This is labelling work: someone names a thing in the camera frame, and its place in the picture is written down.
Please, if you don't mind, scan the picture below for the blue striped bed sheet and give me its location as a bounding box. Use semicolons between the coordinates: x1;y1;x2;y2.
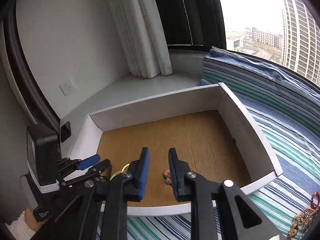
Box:
94;45;320;240

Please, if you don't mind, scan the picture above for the white wall socket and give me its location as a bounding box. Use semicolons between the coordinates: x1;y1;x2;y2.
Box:
60;79;75;96

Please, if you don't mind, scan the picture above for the white cardboard box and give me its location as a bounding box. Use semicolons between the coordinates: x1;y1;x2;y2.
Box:
61;83;283;216

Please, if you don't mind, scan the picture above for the white knit sleeve forearm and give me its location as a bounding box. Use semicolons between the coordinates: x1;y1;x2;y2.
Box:
5;211;36;240

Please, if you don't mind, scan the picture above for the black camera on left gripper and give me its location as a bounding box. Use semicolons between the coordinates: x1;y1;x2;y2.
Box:
27;124;59;193

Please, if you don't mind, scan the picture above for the left white curtain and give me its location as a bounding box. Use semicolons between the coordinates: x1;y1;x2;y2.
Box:
108;0;172;79

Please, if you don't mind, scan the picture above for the gold bangle bracelet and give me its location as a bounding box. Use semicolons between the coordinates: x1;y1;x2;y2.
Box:
109;163;131;181

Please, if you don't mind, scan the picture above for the person's left hand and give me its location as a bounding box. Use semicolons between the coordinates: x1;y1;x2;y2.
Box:
24;207;48;232

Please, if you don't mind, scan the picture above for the gold chain jewelry pile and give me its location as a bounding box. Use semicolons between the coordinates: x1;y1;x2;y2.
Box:
286;207;319;239

